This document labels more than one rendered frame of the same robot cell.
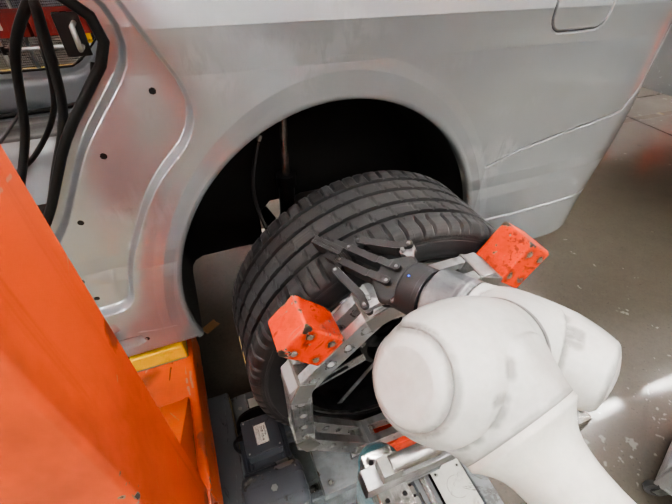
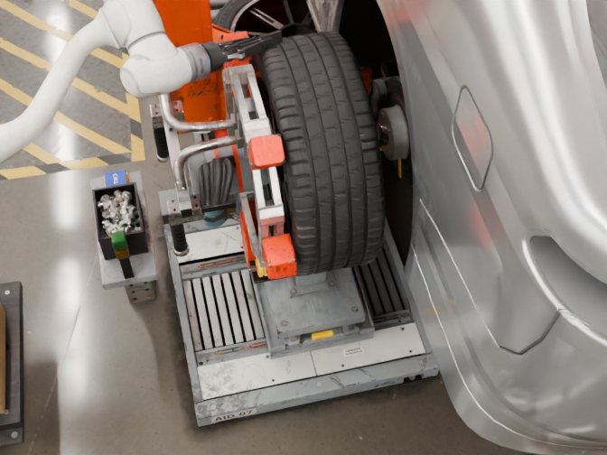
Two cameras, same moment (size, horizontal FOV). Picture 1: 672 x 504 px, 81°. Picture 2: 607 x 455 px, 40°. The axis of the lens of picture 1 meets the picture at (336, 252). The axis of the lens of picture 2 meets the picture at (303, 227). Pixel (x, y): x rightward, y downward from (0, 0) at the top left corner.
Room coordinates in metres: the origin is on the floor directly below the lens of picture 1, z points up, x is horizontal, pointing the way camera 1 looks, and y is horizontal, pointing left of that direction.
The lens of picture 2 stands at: (0.80, -1.62, 2.64)
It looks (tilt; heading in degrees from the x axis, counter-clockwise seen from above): 54 degrees down; 97
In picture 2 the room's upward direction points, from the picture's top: 1 degrees clockwise
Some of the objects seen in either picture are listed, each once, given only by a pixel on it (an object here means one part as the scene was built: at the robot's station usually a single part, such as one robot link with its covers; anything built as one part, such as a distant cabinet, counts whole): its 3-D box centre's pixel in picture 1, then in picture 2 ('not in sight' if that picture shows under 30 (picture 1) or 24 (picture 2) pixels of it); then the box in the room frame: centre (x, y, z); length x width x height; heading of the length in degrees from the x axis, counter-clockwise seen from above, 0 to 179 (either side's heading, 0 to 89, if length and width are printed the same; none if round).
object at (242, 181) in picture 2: not in sight; (227, 169); (0.41, -0.19, 0.85); 0.21 x 0.14 x 0.14; 22
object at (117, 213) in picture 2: not in sight; (119, 219); (0.04, -0.17, 0.51); 0.20 x 0.14 x 0.13; 112
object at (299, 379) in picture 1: (410, 367); (252, 164); (0.47, -0.16, 0.85); 0.54 x 0.07 x 0.54; 112
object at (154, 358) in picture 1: (158, 340); not in sight; (0.65, 0.49, 0.71); 0.14 x 0.14 x 0.05; 22
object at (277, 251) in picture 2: not in sight; (278, 256); (0.60, -0.45, 0.85); 0.09 x 0.08 x 0.07; 112
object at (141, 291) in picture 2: not in sight; (132, 257); (0.02, -0.12, 0.21); 0.10 x 0.10 x 0.42; 22
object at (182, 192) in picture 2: not in sight; (210, 156); (0.40, -0.30, 1.03); 0.19 x 0.18 x 0.11; 22
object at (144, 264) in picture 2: not in sight; (123, 227); (0.03, -0.14, 0.44); 0.43 x 0.17 x 0.03; 112
